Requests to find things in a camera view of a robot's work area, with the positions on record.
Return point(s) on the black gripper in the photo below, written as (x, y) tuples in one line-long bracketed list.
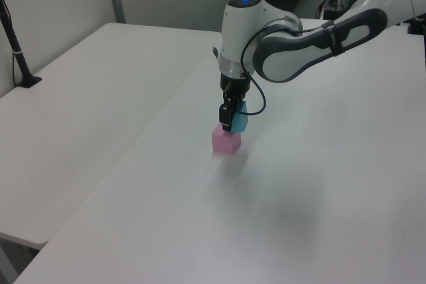
[(234, 87)]

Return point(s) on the blue cube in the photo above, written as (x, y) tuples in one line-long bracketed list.
[(240, 121)]

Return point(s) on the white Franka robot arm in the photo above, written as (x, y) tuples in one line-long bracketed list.
[(299, 51)]

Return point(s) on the pink cube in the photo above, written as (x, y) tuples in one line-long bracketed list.
[(223, 142)]

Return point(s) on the black table clamp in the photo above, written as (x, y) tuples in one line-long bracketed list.
[(416, 26)]

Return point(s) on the black camera pole with base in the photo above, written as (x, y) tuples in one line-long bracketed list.
[(16, 54)]

